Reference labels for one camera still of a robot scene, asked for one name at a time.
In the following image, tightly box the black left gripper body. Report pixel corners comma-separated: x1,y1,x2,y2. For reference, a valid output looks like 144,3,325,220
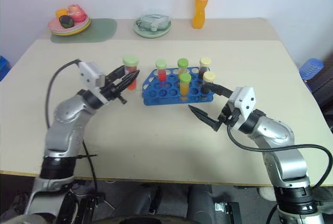
99,74,128,105

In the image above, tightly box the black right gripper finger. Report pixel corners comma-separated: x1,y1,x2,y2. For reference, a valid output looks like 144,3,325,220
203,83,233,100
188,104,222,133

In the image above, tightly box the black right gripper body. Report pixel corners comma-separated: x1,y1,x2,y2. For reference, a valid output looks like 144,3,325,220
219,101,242,127

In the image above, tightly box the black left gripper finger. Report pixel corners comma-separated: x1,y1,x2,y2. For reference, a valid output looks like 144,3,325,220
106,64,126,82
113,70,140,92

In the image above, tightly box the orange-red tube light green cap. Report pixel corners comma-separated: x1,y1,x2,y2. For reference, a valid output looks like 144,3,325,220
122,55,139,91

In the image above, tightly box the blue test tube rack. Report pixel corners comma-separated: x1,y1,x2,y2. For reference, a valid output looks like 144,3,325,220
141,66,215,107

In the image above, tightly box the dark tube yellow cap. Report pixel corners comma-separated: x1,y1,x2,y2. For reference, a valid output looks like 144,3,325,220
201,71,216,99
199,57,212,80

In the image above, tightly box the yellow tube green cap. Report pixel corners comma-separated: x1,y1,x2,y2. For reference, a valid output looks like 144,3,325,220
178,73,192,102

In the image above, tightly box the red tube pale green cap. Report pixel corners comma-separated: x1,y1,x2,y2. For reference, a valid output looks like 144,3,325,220
155,59,168,82

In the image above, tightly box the green placemat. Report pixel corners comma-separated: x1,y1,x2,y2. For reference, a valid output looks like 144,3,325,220
49,18,118,44

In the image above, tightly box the pale green plate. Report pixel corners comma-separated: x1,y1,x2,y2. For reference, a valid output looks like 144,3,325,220
133,17,173,38

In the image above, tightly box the stack of pastel plates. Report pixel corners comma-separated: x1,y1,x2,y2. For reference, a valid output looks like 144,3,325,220
47,14,92,37

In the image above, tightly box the grey-green folded cloth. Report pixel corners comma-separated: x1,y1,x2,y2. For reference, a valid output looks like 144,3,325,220
136,13,170,32

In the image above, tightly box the dark green toy vegetable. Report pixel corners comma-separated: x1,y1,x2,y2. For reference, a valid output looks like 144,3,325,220
59,15,75,29

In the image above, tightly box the red toy apple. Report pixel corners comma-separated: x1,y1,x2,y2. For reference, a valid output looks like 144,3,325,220
67,4,87,22

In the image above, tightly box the orange soda bottle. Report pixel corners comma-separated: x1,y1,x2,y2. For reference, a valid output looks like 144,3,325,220
191,0,211,30

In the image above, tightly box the orange toy fruit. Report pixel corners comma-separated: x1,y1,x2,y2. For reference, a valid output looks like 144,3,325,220
55,8,69,19

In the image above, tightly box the white round object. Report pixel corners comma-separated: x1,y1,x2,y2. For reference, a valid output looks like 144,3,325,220
257,186,277,202

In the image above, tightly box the dark grey rounded robot leg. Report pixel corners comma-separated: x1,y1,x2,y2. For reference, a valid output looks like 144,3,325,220
186,183,218,224
124,182,163,221

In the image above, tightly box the black box with metal latch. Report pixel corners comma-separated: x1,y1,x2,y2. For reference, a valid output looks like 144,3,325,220
213,201,243,224

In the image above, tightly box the black chair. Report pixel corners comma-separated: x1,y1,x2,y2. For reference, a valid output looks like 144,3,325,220
306,64,333,133

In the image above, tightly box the blue plastic crate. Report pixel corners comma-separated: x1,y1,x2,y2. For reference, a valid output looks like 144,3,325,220
0,55,11,82

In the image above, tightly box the black equipment box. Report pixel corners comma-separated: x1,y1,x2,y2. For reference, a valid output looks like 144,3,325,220
76,194,106,223

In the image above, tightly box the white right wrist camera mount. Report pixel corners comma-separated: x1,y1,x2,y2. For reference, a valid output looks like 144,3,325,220
227,86,258,131

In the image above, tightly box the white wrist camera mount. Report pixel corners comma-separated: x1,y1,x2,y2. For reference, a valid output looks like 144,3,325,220
227,86,258,131
78,61,117,105

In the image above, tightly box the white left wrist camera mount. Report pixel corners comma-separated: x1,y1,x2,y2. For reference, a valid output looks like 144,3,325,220
78,61,117,105

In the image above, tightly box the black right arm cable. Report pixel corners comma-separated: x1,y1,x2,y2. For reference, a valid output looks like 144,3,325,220
226,124,333,188

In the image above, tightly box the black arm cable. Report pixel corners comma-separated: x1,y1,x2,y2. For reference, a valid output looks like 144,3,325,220
226,124,333,188
45,59,100,204

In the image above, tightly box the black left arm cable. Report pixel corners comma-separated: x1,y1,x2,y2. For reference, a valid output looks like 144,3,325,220
45,59,100,204

